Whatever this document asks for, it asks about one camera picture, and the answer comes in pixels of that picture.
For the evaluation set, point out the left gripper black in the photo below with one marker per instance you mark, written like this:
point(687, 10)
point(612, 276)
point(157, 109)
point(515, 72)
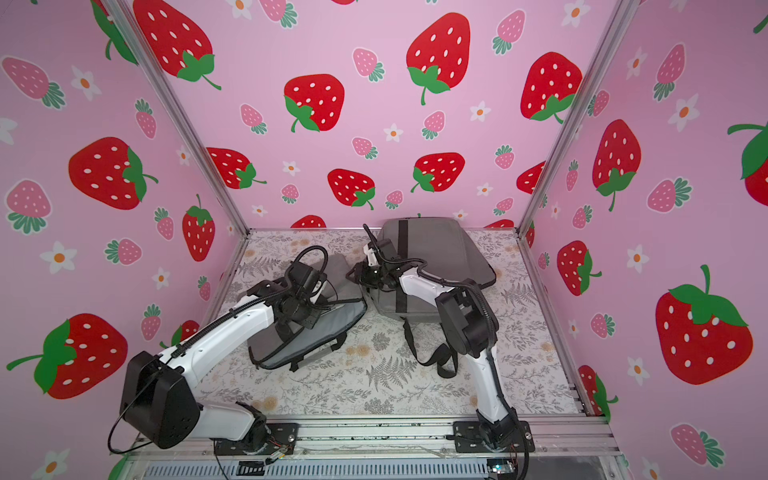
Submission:
point(316, 314)

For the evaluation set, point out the aluminium frame rail front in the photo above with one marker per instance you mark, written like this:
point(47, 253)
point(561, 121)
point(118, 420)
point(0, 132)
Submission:
point(396, 447)

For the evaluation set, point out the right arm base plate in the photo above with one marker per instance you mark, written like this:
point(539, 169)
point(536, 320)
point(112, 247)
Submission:
point(502, 437)

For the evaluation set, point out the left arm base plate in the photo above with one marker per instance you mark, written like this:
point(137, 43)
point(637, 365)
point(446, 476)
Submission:
point(266, 439)

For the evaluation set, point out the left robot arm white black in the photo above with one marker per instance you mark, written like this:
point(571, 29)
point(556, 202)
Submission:
point(158, 397)

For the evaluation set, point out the aluminium post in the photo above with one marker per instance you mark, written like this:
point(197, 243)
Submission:
point(605, 51)
point(127, 25)

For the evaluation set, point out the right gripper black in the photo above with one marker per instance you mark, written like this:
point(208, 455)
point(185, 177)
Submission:
point(365, 276)

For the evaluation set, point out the right rear aluminium post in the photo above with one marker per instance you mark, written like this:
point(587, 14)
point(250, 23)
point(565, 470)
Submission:
point(605, 51)

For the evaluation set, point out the grey zippered laptop sleeve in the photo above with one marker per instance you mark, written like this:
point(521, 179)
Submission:
point(280, 345)

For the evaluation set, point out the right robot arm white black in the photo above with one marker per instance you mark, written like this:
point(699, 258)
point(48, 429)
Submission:
point(470, 328)

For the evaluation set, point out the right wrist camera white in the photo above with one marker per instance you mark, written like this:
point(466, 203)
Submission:
point(380, 253)

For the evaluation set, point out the left rear aluminium post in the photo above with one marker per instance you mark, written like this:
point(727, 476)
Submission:
point(127, 25)

